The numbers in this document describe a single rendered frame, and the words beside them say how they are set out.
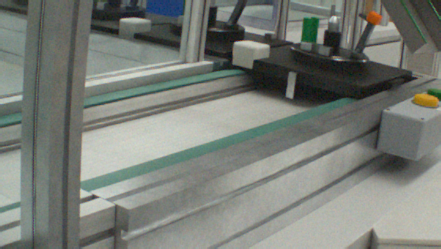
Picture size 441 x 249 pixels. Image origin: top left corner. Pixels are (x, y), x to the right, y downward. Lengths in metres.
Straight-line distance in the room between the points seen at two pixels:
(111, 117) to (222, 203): 0.31
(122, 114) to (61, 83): 0.55
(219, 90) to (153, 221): 0.57
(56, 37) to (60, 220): 0.12
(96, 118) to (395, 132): 0.41
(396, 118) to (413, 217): 0.16
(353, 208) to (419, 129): 0.16
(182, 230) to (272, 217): 0.18
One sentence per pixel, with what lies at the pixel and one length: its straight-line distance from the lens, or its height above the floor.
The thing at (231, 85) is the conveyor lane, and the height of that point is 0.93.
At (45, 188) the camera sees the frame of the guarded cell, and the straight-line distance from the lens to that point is 0.45.
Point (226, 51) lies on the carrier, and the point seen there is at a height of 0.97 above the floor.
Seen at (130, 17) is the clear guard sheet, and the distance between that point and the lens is 1.04.
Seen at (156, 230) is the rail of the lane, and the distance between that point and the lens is 0.62.
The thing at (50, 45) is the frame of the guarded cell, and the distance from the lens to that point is 0.43.
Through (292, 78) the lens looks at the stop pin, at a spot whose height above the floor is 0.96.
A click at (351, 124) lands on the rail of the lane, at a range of 0.93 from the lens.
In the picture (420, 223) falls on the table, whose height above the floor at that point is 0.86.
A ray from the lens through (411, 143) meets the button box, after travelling 1.02.
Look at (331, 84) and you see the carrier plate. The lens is 1.13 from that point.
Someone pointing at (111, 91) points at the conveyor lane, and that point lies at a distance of 1.00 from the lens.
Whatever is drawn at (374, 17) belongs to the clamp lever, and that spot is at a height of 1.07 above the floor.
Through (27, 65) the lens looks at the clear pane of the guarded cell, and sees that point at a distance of 0.43.
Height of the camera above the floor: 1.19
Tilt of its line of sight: 14 degrees down
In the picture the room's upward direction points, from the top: 7 degrees clockwise
